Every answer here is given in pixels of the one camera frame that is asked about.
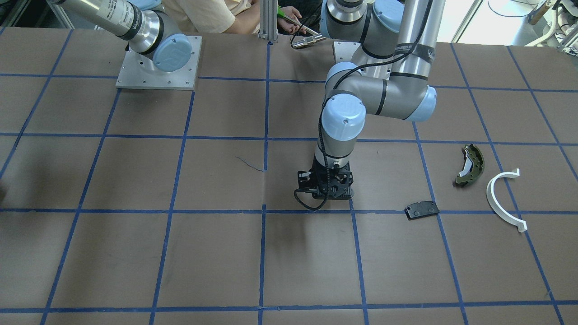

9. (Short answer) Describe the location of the green brake shoe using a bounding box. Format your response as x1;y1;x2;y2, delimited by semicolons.
454;144;485;187

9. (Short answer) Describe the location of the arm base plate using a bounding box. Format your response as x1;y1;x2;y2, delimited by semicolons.
334;41;392;80
116;36;203;91

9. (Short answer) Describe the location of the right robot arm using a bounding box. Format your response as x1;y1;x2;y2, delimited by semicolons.
50;0;192;72

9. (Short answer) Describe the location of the silver handheld tool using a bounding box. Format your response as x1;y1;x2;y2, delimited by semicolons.
290;33;326;50

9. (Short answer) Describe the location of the black brake pad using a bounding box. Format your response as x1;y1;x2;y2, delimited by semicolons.
404;201;440;220

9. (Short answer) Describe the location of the aluminium frame post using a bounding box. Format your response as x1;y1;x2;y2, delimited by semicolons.
258;0;278;45

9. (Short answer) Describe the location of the seated person beige shirt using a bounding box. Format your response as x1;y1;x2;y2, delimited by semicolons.
160;0;317;36

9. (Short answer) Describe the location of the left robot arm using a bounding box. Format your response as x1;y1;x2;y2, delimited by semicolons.
294;0;445;201

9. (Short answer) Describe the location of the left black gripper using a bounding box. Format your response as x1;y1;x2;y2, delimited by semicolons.
297;156;354;200

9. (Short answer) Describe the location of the white curved plastic bracket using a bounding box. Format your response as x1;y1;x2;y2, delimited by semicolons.
486;168;528;233

